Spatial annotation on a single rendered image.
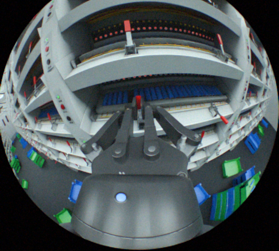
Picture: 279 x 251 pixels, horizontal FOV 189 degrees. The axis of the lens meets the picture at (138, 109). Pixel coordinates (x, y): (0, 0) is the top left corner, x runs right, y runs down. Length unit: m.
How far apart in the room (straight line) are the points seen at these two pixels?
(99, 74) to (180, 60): 0.17
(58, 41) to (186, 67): 0.33
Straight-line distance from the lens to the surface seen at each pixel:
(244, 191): 0.77
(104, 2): 0.26
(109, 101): 0.32
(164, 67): 0.18
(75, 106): 0.27
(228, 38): 0.51
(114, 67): 0.18
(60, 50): 0.28
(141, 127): 0.24
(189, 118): 0.29
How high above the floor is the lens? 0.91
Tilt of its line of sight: 31 degrees down
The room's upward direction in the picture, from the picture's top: 9 degrees counter-clockwise
